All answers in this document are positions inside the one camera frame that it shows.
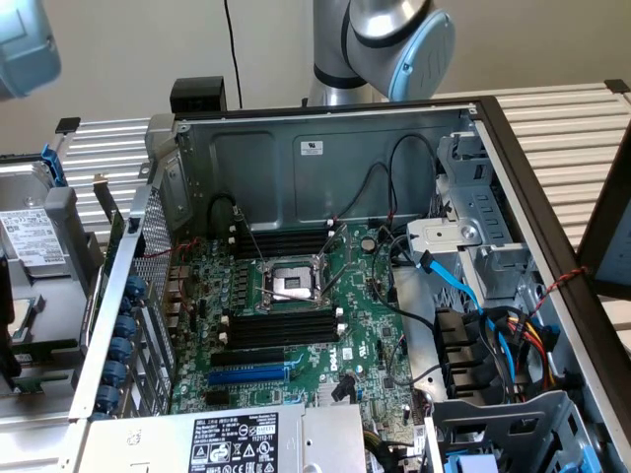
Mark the thick black cable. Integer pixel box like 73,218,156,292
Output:
372,229,440,331

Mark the silver CPU socket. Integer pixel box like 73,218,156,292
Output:
258,255,330,314

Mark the black plug connector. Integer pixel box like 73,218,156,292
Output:
332,374,357,404

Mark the white case sticker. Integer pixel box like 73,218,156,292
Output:
294,138,326,158

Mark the green graphics card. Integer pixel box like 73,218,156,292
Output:
81,171,127,356

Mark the light blue SATA wire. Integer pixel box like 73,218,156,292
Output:
417,249,519,395

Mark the black plastic fan bracket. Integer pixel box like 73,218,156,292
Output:
432,305,497,401

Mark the blue plastic disk bracket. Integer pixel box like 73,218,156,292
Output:
38,141,69,188

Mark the blue plastic disk carrier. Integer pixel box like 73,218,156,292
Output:
443,451,500,473

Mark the silver hard disk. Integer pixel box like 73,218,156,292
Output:
0,162,69,278

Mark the silver socket cover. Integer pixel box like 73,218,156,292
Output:
314,227,350,295

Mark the silver metal disk bay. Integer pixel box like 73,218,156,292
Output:
406,131,536,303

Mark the blue expansion slot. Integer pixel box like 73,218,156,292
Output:
205,365,291,388

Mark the black box device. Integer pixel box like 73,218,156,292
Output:
169,76,229,115

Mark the dark grey disk bay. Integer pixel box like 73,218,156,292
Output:
424,388,607,473

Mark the silver power supply unit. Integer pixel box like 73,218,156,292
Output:
73,402,370,473

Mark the dark framed panel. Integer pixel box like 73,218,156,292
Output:
575,115,631,300

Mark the long thin black wire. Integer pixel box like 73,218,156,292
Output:
386,133,441,233

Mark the long black expansion slot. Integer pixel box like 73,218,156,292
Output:
210,346,286,370

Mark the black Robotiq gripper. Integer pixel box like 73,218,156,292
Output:
0,253,24,398

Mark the silver CPU chip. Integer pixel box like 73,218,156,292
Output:
9,298,46,346

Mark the coloured power wire bundle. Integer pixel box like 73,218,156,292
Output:
485,304,561,400

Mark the grey parts rack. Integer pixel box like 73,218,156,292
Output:
0,160,107,430

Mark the green Dell motherboard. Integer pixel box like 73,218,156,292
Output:
170,224,418,418

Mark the short thin black wire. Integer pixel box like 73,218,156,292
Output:
334,162,391,221

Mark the black camera cable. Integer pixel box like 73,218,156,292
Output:
223,0,245,110

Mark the thin metal locking lever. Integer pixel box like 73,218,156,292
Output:
256,288,319,302
235,209,270,263

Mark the red black twisted wire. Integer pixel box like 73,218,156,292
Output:
529,265,592,316
135,236,203,261

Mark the looped black wire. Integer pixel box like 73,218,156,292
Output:
207,193,239,240

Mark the grey metal PC case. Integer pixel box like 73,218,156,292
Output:
68,96,631,473

